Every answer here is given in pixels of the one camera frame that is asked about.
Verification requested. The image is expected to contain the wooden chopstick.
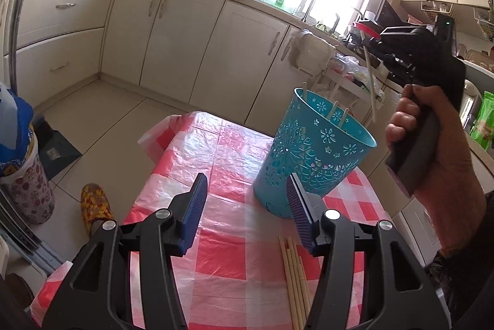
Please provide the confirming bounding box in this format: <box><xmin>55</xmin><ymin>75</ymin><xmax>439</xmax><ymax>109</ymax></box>
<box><xmin>302</xmin><ymin>82</ymin><xmax>307</xmax><ymax>102</ymax></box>
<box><xmin>338</xmin><ymin>108</ymin><xmax>349</xmax><ymax>128</ymax></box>
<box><xmin>363</xmin><ymin>45</ymin><xmax>377</xmax><ymax>123</ymax></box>
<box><xmin>327</xmin><ymin>101</ymin><xmax>339</xmax><ymax>120</ymax></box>

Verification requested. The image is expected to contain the chrome kitchen faucet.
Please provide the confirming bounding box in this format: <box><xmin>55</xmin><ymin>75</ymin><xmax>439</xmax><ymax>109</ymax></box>
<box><xmin>296</xmin><ymin>0</ymin><xmax>315</xmax><ymax>22</ymax></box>

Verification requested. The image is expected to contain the person right hand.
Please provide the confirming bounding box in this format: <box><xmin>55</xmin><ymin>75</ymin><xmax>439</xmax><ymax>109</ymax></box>
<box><xmin>385</xmin><ymin>85</ymin><xmax>487</xmax><ymax>256</ymax></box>

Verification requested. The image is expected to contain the white rolling storage cart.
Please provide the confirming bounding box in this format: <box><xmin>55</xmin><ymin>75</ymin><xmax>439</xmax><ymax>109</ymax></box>
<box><xmin>310</xmin><ymin>56</ymin><xmax>385</xmax><ymax>122</ymax></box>

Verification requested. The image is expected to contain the yellow floral slipper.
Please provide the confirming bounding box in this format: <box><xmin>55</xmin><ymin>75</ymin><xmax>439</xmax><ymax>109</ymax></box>
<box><xmin>80</xmin><ymin>183</ymin><xmax>115</xmax><ymax>237</ymax></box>

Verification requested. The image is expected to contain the hanging white trash bin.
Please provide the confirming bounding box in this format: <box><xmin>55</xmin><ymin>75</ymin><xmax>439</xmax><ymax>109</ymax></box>
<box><xmin>288</xmin><ymin>30</ymin><xmax>337</xmax><ymax>76</ymax></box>

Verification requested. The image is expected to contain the floral waste bin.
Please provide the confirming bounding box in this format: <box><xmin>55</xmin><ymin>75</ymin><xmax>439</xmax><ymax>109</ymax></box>
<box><xmin>1</xmin><ymin>136</ymin><xmax>55</xmax><ymax>225</ymax></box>

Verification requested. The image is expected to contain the teal perforated plastic bin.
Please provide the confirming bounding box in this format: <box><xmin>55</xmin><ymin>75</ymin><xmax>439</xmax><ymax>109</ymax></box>
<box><xmin>253</xmin><ymin>87</ymin><xmax>377</xmax><ymax>219</ymax></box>

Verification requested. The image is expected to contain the blue shopping bag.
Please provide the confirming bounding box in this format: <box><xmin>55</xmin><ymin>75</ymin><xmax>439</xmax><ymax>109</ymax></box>
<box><xmin>0</xmin><ymin>83</ymin><xmax>33</xmax><ymax>177</ymax></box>

